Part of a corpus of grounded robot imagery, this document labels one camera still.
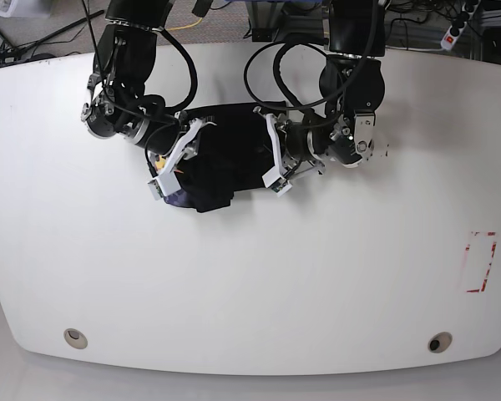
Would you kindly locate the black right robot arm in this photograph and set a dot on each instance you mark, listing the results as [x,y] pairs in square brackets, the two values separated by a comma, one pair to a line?
[118,103]

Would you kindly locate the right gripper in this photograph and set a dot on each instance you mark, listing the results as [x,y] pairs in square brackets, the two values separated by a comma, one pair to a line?
[178,154]

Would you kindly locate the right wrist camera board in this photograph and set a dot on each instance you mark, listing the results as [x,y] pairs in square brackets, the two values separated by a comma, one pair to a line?
[164,185]

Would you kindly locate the right table cable grommet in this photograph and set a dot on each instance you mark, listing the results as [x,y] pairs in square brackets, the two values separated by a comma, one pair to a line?
[440,342]

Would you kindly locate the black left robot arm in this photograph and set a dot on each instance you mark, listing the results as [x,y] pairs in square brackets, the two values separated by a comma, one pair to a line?
[340,124]

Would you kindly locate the table cable grommet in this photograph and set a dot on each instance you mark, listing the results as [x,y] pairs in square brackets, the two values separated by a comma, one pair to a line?
[440,342]
[75,339]

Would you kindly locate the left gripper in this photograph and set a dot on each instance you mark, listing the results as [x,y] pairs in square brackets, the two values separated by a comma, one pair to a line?
[290,146]

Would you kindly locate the aluminium frame post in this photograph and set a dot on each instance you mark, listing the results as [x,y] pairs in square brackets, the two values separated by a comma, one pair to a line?
[264,17]

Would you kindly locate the black printed T-shirt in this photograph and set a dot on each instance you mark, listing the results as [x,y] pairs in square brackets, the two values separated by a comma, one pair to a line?
[241,147]

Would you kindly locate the red tape rectangle marking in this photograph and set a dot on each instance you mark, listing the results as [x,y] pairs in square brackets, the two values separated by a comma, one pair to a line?
[478,261]

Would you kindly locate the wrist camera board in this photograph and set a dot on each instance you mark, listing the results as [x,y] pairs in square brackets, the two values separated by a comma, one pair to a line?
[164,185]
[275,181]

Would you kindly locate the left table cable grommet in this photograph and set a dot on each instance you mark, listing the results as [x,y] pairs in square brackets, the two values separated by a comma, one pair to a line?
[75,339]

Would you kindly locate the white power strip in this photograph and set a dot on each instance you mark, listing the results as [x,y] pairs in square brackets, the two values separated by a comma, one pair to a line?
[458,24]

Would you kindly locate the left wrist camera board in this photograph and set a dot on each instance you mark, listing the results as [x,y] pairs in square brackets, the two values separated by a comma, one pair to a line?
[275,181]

